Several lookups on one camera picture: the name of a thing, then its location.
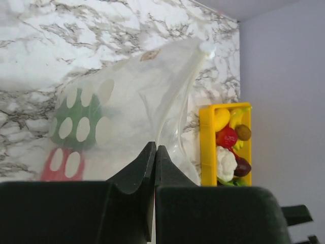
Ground brown kiwi toy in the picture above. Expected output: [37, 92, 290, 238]
[235, 124, 251, 141]

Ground clear zip top bag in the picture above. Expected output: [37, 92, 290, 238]
[49, 38, 215, 184]

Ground white cauliflower toy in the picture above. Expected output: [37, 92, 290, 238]
[216, 146, 238, 182]

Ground yellow plastic tray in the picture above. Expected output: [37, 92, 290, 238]
[199, 103, 252, 186]

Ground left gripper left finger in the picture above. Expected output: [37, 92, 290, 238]
[105, 142, 156, 241]

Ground small green pepper toy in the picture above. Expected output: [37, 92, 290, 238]
[217, 177, 250, 187]

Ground red apple toy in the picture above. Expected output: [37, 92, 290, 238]
[216, 127, 238, 148]

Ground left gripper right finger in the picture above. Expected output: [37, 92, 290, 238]
[155, 145, 197, 187]

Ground large green pepper toy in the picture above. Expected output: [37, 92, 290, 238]
[49, 88, 103, 151]

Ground red bell pepper toy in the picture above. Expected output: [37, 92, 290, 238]
[40, 147, 85, 181]

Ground yellow banana bunch toy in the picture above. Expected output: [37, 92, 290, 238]
[229, 107, 251, 151]

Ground dark purple onion toy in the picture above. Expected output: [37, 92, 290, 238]
[234, 158, 251, 177]

